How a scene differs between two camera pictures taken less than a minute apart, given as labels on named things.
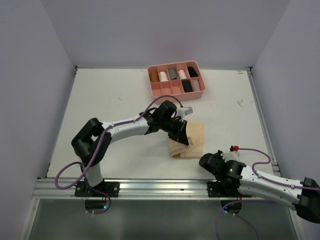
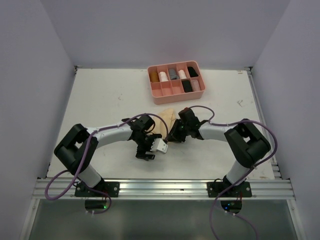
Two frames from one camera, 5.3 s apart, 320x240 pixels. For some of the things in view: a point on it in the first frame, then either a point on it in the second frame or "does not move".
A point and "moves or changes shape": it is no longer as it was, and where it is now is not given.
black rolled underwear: x=192 y=72 does not move
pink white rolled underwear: x=182 y=74 does not move
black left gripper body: x=172 y=127 -> x=144 y=143
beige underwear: x=195 y=134 moves or changes shape
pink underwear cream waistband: x=195 y=85 does not move
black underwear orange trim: x=187 y=85 does not move
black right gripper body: x=219 y=155 -> x=187 y=128
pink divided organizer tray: x=183 y=80 does not move
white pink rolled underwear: x=163 y=76 does not move
